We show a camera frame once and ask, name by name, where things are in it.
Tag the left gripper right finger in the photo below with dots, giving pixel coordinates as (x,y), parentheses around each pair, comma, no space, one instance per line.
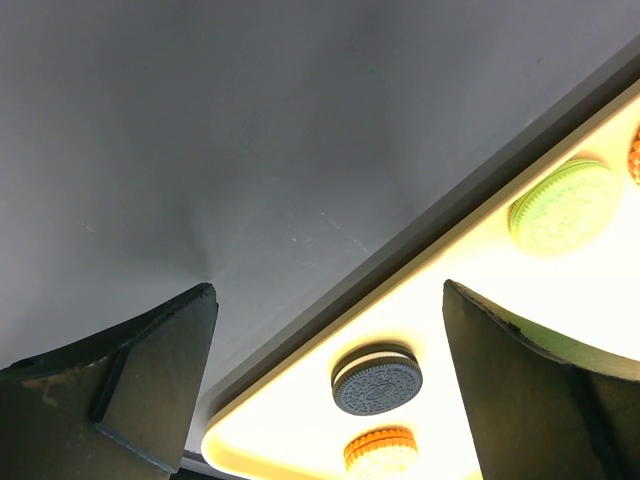
(540,405)

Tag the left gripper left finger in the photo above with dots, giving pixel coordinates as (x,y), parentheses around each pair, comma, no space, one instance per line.
(117,404)

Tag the black cookie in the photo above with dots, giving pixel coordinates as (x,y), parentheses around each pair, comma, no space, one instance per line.
(375,378)

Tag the round orange biscuit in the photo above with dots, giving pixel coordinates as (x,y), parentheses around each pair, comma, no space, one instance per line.
(383,453)

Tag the green cookie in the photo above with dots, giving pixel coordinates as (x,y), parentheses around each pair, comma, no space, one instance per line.
(566,209)

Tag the round tan cookie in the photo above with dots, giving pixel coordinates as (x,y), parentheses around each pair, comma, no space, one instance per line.
(633,157)

